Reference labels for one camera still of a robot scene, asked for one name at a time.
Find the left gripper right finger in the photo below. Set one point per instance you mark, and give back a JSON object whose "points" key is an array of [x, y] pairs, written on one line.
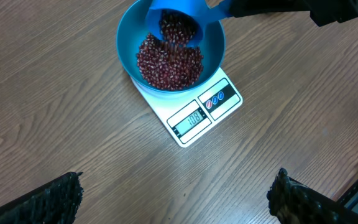
{"points": [[294, 203]]}

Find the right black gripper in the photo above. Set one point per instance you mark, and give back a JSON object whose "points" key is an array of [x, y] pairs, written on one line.
{"points": [[322, 12]]}

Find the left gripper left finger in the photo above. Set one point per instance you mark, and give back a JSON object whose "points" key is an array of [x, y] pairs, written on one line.
{"points": [[54, 202]]}

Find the blue plastic measuring scoop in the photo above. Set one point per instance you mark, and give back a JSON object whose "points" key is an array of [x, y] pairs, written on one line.
{"points": [[198, 10]]}

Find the red beans in scoop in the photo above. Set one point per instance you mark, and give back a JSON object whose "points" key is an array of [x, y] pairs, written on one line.
{"points": [[177, 28]]}

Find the red beans in bowl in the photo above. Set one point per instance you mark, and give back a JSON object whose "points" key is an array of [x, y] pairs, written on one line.
{"points": [[166, 66]]}

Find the teal metal bowl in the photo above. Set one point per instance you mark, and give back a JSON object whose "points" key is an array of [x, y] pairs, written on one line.
{"points": [[132, 30]]}

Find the white digital kitchen scale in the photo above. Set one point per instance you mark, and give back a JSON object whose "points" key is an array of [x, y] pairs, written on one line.
{"points": [[189, 115]]}

